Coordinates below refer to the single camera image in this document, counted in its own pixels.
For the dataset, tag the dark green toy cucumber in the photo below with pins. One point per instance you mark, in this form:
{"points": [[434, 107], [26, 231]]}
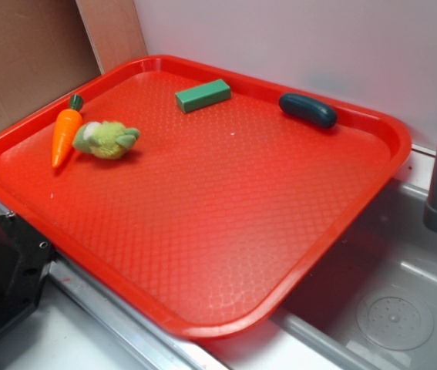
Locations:
{"points": [[308, 109]]}

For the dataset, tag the red plastic tray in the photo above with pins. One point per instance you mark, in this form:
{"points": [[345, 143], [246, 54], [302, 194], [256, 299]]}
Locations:
{"points": [[214, 216]]}

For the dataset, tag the green rectangular block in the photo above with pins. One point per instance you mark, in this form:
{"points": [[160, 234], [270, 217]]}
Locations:
{"points": [[203, 95]]}

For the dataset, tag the grey toy sink basin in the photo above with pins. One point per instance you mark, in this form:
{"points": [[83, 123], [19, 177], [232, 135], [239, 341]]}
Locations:
{"points": [[369, 303]]}

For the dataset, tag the light wooden board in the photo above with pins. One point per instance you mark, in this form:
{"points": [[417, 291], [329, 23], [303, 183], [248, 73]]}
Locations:
{"points": [[114, 31]]}

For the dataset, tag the green plush toy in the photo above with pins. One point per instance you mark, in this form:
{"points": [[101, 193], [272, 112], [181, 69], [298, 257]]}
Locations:
{"points": [[105, 140]]}

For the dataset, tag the orange toy carrot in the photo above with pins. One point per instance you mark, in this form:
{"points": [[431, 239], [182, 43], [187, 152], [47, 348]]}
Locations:
{"points": [[66, 127]]}

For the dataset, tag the brown cardboard panel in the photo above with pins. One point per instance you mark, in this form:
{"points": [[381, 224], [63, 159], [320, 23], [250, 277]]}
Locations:
{"points": [[44, 54]]}

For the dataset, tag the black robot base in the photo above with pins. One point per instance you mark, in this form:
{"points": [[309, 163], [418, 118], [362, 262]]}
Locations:
{"points": [[25, 255]]}

